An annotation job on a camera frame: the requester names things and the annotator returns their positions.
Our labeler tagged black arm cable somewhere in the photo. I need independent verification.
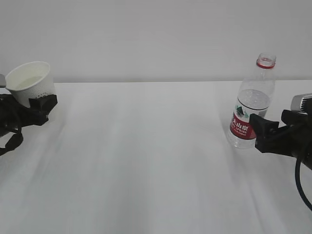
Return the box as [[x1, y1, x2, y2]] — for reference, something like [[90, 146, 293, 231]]
[[294, 156, 312, 210], [0, 97, 24, 156]]

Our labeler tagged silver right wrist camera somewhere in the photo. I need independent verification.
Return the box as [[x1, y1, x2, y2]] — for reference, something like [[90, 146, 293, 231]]
[[291, 93, 312, 113]]

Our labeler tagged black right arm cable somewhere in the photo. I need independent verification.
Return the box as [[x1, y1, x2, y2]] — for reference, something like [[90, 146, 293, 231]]
[[294, 156, 312, 210]]

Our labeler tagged white paper coffee cup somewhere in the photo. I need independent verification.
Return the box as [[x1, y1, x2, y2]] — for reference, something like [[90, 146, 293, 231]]
[[5, 61, 56, 107]]

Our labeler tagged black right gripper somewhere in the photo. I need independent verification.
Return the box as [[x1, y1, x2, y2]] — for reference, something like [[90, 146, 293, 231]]
[[249, 110, 312, 168]]

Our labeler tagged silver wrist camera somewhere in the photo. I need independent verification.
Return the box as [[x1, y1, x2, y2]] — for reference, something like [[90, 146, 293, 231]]
[[0, 74, 6, 88], [291, 93, 312, 113]]

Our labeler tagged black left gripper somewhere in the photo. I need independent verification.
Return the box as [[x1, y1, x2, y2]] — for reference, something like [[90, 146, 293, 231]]
[[0, 94, 58, 137]]

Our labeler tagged clear plastic water bottle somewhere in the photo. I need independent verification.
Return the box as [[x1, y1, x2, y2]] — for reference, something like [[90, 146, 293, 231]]
[[227, 53, 276, 149]]

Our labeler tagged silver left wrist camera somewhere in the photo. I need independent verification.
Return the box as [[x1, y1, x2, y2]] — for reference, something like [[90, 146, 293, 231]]
[[0, 74, 6, 88]]

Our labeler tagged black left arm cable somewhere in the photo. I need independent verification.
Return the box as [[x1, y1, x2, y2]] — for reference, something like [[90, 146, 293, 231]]
[[0, 97, 24, 156]]

